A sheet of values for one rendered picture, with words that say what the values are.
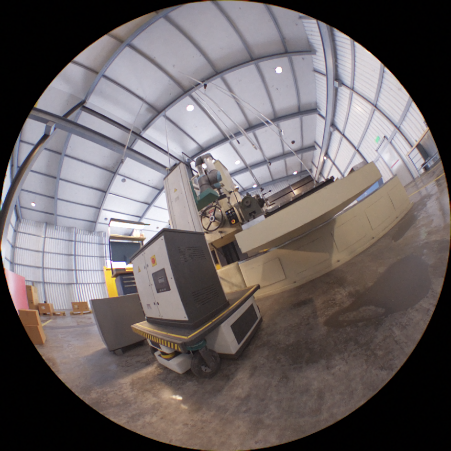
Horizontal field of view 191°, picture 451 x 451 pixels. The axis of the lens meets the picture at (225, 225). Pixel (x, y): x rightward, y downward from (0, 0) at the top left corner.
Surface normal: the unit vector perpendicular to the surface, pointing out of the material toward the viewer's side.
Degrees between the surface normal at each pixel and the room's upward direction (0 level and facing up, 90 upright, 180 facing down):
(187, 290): 90
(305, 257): 90
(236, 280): 90
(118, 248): 90
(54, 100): 169
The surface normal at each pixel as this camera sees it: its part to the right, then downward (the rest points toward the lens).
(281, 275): -0.46, -0.14
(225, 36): 0.17, 0.96
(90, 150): 0.49, 0.79
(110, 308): 0.82, -0.44
